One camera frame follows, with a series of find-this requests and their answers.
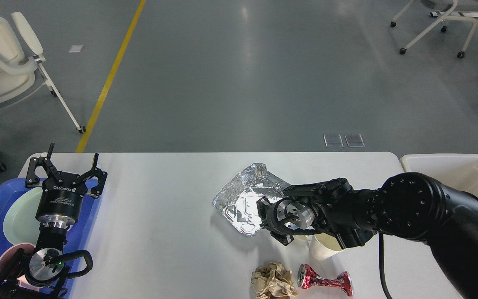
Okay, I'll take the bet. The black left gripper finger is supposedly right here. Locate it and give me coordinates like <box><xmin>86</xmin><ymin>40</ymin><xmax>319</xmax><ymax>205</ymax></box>
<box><xmin>75</xmin><ymin>153</ymin><xmax>108</xmax><ymax>199</ymax></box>
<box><xmin>24</xmin><ymin>143</ymin><xmax>63</xmax><ymax>189</ymax></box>

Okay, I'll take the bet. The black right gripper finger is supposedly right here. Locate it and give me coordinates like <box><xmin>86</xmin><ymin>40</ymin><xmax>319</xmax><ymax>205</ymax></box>
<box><xmin>271</xmin><ymin>231</ymin><xmax>294</xmax><ymax>246</ymax></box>
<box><xmin>256</xmin><ymin>197</ymin><xmax>272</xmax><ymax>216</ymax></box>

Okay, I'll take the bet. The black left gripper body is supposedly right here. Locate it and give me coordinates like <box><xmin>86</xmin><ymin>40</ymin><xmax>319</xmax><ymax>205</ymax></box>
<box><xmin>36</xmin><ymin>179</ymin><xmax>88</xmax><ymax>226</ymax></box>

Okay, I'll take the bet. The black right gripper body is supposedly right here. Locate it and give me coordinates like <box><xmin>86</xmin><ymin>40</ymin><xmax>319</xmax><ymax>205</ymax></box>
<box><xmin>264</xmin><ymin>198</ymin><xmax>316</xmax><ymax>236</ymax></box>

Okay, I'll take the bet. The aluminium foil tray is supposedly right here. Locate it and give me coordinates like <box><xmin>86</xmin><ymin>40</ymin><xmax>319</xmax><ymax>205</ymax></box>
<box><xmin>212</xmin><ymin>163</ymin><xmax>290</xmax><ymax>237</ymax></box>

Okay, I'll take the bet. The white paper cup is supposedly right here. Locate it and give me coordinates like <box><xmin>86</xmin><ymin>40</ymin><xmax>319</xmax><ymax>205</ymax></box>
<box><xmin>310</xmin><ymin>233</ymin><xmax>344</xmax><ymax>261</ymax></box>

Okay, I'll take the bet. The brown paper ball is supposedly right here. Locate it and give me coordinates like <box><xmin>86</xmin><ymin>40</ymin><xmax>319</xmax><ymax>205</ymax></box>
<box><xmin>250</xmin><ymin>262</ymin><xmax>298</xmax><ymax>299</ymax></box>

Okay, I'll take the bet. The light green plate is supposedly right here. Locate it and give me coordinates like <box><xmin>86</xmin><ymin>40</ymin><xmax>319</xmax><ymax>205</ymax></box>
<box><xmin>2</xmin><ymin>187</ymin><xmax>73</xmax><ymax>246</ymax></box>

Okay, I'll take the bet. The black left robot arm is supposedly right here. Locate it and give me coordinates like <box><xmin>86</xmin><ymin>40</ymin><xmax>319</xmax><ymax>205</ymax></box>
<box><xmin>0</xmin><ymin>143</ymin><xmax>108</xmax><ymax>299</ymax></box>

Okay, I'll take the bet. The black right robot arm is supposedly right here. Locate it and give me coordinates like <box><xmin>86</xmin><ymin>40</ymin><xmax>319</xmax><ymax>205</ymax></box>
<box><xmin>256</xmin><ymin>172</ymin><xmax>478</xmax><ymax>299</ymax></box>

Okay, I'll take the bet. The red foil wrapper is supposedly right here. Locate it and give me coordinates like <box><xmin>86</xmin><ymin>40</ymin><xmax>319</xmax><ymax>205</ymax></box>
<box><xmin>297</xmin><ymin>264</ymin><xmax>354</xmax><ymax>297</ymax></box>

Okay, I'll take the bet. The white office chair left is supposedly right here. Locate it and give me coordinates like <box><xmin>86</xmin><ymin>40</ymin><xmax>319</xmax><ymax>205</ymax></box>
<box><xmin>0</xmin><ymin>12</ymin><xmax>86</xmax><ymax>173</ymax></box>

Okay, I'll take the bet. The beige plastic bin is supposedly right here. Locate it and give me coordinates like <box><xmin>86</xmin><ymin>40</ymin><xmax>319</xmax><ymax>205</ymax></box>
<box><xmin>400</xmin><ymin>153</ymin><xmax>478</xmax><ymax>197</ymax></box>

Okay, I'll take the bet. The white chair base bar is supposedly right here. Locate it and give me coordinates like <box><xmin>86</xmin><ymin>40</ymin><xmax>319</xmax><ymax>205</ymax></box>
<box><xmin>430</xmin><ymin>11</ymin><xmax>478</xmax><ymax>18</ymax></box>

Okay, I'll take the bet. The white wheeled chair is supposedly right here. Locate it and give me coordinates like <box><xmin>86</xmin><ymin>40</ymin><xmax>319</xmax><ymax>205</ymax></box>
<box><xmin>398</xmin><ymin>0</ymin><xmax>478</xmax><ymax>59</ymax></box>

